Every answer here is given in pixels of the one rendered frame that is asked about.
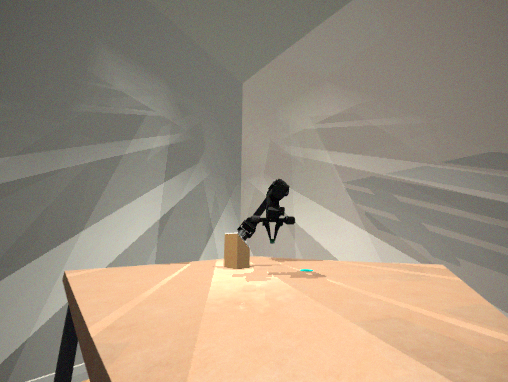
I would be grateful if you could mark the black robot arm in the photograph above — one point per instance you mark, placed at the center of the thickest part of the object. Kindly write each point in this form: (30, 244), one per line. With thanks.
(278, 190)

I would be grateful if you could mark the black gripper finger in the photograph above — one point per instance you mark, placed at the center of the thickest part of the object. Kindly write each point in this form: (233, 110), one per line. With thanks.
(267, 226)
(277, 226)

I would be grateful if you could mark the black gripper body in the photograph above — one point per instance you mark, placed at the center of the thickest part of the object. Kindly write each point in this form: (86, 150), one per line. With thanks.
(287, 220)

